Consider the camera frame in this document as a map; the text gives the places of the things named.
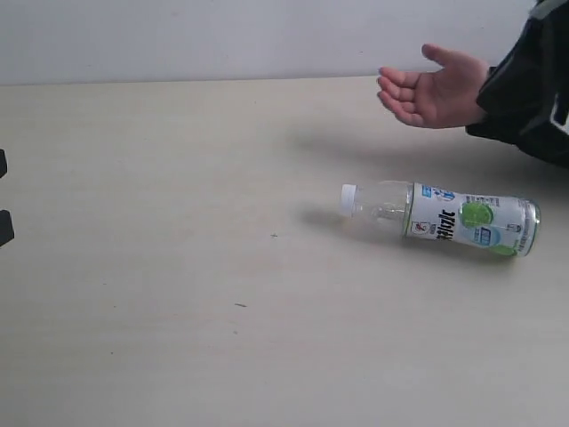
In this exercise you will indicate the person's open hand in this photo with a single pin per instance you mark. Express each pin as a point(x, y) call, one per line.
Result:
point(446, 98)

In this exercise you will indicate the black sleeved forearm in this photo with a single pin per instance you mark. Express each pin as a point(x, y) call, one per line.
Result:
point(525, 97)

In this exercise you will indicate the lime drink bottle white cap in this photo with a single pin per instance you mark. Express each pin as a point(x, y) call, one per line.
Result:
point(502, 225)

